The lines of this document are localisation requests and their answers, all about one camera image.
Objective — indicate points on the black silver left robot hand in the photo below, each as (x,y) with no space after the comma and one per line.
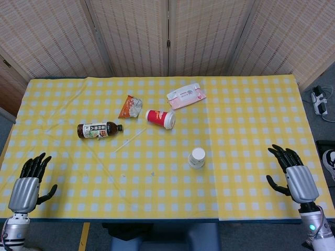
(24,192)

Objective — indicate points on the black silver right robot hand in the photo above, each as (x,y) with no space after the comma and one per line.
(302,184)

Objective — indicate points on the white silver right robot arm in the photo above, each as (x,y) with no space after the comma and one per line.
(318,227)

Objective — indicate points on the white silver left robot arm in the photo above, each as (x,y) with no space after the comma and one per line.
(14,230)

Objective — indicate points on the black flat box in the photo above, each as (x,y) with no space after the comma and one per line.
(325,144)

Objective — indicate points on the yellow floor tape strip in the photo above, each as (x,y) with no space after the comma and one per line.
(84,236)

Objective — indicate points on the white power strip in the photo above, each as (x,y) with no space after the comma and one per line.
(319,100)

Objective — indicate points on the brown tea bottle with label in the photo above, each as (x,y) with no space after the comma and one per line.
(98,130)

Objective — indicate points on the clear plastic straw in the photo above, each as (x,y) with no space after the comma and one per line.
(129,140)

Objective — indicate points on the crumpled orange snack wrapper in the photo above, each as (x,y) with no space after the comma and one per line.
(130,107)

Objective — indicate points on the pink white wet wipes pack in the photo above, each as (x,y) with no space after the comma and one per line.
(185,98)

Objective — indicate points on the beige woven folding screen panel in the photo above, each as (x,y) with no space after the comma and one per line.
(204,36)
(47,36)
(293,34)
(133,36)

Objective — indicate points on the red paper cup white lid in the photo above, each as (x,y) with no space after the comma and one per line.
(158,118)

